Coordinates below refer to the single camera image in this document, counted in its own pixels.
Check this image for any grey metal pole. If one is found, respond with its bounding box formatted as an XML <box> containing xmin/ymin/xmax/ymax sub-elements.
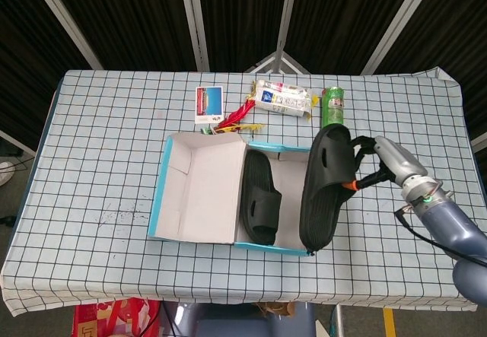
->
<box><xmin>330</xmin><ymin>302</ymin><xmax>345</xmax><ymax>337</ymax></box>

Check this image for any white pack with red print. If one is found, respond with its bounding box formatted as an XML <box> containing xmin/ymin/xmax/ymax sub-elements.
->
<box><xmin>253</xmin><ymin>79</ymin><xmax>311</xmax><ymax>97</ymax></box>

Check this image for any green cylindrical can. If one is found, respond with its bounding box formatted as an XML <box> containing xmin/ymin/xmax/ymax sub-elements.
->
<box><xmin>320</xmin><ymin>85</ymin><xmax>346</xmax><ymax>129</ymax></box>

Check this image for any white partition post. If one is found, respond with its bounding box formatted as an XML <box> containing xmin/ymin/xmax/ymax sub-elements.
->
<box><xmin>361</xmin><ymin>0</ymin><xmax>442</xmax><ymax>75</ymax></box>
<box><xmin>24</xmin><ymin>0</ymin><xmax>103</xmax><ymax>71</ymax></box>
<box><xmin>177</xmin><ymin>0</ymin><xmax>210</xmax><ymax>72</ymax></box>
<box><xmin>272</xmin><ymin>0</ymin><xmax>301</xmax><ymax>55</ymax></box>

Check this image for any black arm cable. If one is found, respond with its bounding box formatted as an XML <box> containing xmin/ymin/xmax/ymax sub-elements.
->
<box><xmin>394</xmin><ymin>206</ymin><xmax>487</xmax><ymax>268</ymax></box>

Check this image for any triangular metal partition foot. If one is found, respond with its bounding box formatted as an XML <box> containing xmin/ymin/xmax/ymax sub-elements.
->
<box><xmin>243</xmin><ymin>50</ymin><xmax>311</xmax><ymax>75</ymax></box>

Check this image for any light blue shoebox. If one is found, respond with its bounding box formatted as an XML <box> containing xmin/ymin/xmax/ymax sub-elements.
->
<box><xmin>147</xmin><ymin>131</ymin><xmax>317</xmax><ymax>257</ymax></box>

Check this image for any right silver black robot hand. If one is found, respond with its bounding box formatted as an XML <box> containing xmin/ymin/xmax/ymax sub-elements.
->
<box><xmin>342</xmin><ymin>135</ymin><xmax>429</xmax><ymax>193</ymax></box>

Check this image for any blue red postcard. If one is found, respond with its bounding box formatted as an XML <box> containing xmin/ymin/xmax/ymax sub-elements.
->
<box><xmin>194</xmin><ymin>85</ymin><xmax>224</xmax><ymax>125</ymax></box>

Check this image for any red patterned bag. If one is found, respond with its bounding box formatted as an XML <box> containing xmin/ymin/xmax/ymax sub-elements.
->
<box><xmin>72</xmin><ymin>297</ymin><xmax>163</xmax><ymax>337</ymax></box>

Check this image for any white grid-patterned table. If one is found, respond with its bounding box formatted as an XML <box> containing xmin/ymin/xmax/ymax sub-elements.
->
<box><xmin>0</xmin><ymin>66</ymin><xmax>479</xmax><ymax>318</ymax></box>

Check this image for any brown cardboard piece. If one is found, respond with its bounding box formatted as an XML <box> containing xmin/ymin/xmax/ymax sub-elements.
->
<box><xmin>254</xmin><ymin>300</ymin><xmax>296</xmax><ymax>319</ymax></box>

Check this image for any grey blue chair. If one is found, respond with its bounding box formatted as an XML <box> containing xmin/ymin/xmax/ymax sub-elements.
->
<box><xmin>161</xmin><ymin>300</ymin><xmax>317</xmax><ymax>337</ymax></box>

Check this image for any white pack with blue logo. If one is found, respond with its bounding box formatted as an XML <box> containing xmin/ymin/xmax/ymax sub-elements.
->
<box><xmin>253</xmin><ymin>87</ymin><xmax>312</xmax><ymax>120</ymax></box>

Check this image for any black rubber slipper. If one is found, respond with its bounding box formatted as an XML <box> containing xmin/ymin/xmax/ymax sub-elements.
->
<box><xmin>299</xmin><ymin>124</ymin><xmax>361</xmax><ymax>258</ymax></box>
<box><xmin>239</xmin><ymin>149</ymin><xmax>283</xmax><ymax>246</ymax></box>

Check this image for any yellow strip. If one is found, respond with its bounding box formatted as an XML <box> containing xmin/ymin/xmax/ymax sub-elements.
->
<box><xmin>382</xmin><ymin>308</ymin><xmax>396</xmax><ymax>337</ymax></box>

